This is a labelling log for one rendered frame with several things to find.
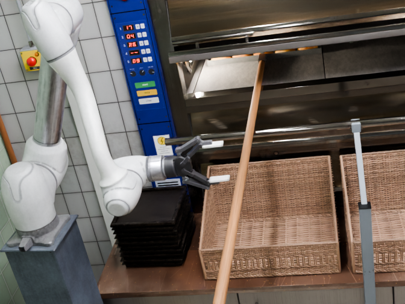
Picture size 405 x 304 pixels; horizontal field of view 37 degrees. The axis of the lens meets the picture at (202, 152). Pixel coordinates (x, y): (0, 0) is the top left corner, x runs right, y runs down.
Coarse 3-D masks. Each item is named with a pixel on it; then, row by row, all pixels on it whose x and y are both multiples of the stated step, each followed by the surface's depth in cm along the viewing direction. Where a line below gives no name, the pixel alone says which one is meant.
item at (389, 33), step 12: (348, 36) 228; (360, 36) 227; (372, 36) 226; (384, 36) 225; (240, 48) 236; (252, 48) 235; (264, 48) 234; (276, 48) 233; (288, 48) 233; (180, 60) 241; (192, 60) 240
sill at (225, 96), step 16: (320, 80) 257; (336, 80) 254; (352, 80) 251; (368, 80) 250; (384, 80) 249; (400, 80) 248; (192, 96) 266; (208, 96) 263; (224, 96) 262; (240, 96) 261; (272, 96) 259; (288, 96) 258
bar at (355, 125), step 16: (272, 128) 226; (288, 128) 224; (304, 128) 223; (320, 128) 222; (336, 128) 221; (352, 128) 220; (176, 144) 234; (368, 208) 209; (368, 224) 213; (368, 240) 216; (368, 256) 219; (368, 272) 223; (368, 288) 226
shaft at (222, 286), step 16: (256, 80) 262; (256, 96) 247; (256, 112) 236; (240, 160) 203; (240, 176) 194; (240, 192) 186; (240, 208) 180; (224, 256) 159; (224, 272) 154; (224, 288) 149
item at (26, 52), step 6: (24, 48) 258; (30, 48) 257; (36, 48) 255; (24, 54) 257; (30, 54) 257; (24, 60) 258; (36, 60) 257; (24, 66) 260; (30, 66) 259; (36, 66) 259
